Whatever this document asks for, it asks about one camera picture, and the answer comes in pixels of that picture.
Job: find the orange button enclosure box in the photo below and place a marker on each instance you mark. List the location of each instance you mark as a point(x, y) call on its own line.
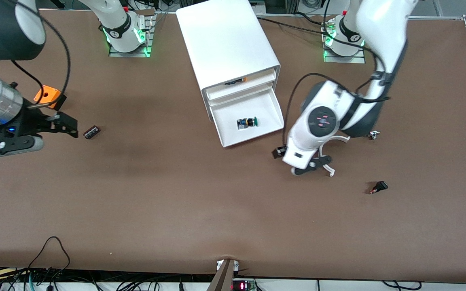
point(51, 93)

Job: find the green mushroom push button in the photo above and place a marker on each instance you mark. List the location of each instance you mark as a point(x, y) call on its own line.
point(253, 121)

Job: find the small red digit display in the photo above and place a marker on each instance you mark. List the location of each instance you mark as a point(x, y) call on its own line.
point(243, 286)

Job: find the brown camera support beam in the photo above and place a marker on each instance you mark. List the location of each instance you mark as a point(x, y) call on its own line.
point(223, 279)

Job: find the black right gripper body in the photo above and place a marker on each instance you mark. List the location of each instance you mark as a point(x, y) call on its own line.
point(30, 122)

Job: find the white lowest cabinet drawer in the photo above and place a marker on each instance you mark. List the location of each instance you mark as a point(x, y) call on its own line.
point(233, 135)

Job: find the white uppermost cabinet drawer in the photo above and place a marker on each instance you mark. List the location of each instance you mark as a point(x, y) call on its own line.
point(241, 89)

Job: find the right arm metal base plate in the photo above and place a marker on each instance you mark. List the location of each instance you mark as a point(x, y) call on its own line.
point(150, 36)

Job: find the small black terminal block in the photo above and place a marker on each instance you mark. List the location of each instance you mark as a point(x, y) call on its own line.
point(91, 132)

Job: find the white curved plastic strip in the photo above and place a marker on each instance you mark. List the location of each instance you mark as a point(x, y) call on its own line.
point(340, 139)

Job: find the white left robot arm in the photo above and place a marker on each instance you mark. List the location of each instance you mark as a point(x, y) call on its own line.
point(322, 121)

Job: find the white drawer cabinet shell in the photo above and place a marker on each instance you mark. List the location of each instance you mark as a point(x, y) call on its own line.
point(225, 40)

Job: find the white middle cabinet drawer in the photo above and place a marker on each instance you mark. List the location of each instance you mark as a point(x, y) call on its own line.
point(241, 95)

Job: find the small black orange switch part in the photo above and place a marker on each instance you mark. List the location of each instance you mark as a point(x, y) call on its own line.
point(233, 82)

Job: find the small silver toggle switch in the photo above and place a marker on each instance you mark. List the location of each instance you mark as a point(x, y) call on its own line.
point(374, 135)

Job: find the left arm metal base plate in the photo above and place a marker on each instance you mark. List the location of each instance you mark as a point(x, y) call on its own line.
point(338, 59)

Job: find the small black rocker switch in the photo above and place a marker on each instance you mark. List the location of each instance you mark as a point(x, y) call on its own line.
point(380, 186)

